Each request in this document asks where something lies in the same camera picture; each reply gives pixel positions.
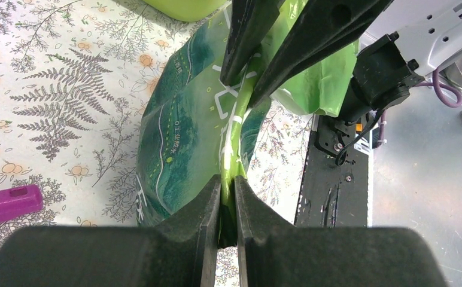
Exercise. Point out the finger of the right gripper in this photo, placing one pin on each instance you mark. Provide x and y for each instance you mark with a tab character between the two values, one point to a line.
322	28
250	22

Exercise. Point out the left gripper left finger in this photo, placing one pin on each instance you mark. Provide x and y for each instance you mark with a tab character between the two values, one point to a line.
180	251

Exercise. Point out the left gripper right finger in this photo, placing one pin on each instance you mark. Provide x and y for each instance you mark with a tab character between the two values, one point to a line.
274	252

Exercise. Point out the yellow green litter box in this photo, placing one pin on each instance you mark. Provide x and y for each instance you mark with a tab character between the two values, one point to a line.
186	10

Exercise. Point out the green cat litter bag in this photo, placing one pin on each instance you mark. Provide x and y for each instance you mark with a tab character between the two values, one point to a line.
194	126

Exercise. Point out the magenta plastic scoop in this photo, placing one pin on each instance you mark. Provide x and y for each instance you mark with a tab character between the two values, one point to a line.
18	201

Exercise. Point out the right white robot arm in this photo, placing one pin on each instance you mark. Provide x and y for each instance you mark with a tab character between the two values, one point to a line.
384	71

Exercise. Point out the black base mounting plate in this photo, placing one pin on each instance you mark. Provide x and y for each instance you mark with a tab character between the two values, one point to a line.
332	195

